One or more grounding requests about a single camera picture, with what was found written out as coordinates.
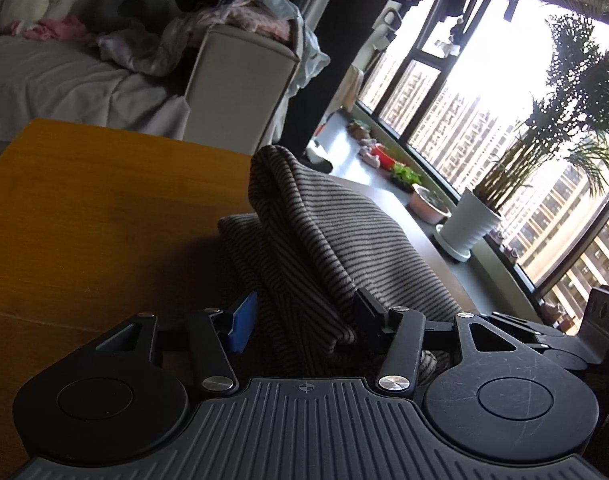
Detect white exercise machine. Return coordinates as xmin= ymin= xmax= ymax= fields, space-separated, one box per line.
xmin=352 ymin=0 xmax=403 ymax=98

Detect metal bowl on floor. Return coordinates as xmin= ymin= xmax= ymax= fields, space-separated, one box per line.
xmin=407 ymin=183 xmax=451 ymax=226

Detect pile of clothes on armrest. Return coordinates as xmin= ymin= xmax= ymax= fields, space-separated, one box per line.
xmin=96 ymin=0 xmax=330 ymax=136

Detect white pot bamboo plant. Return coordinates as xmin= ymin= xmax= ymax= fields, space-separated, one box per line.
xmin=434 ymin=0 xmax=609 ymax=262

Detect small green plant pot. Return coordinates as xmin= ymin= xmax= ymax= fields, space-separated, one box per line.
xmin=390 ymin=162 xmax=421 ymax=193

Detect pink cloth on sofa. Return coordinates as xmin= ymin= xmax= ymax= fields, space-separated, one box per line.
xmin=10 ymin=15 xmax=92 ymax=41

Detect grey covered sofa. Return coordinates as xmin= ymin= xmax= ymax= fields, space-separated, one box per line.
xmin=0 ymin=30 xmax=280 ymax=154

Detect grey neck pillow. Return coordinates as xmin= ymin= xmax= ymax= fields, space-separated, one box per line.
xmin=71 ymin=0 xmax=181 ymax=36

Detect grey striped knit garment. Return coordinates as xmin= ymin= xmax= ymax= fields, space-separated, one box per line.
xmin=219 ymin=145 xmax=461 ymax=376

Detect red basin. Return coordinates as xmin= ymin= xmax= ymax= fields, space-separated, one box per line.
xmin=370 ymin=143 xmax=397 ymax=171

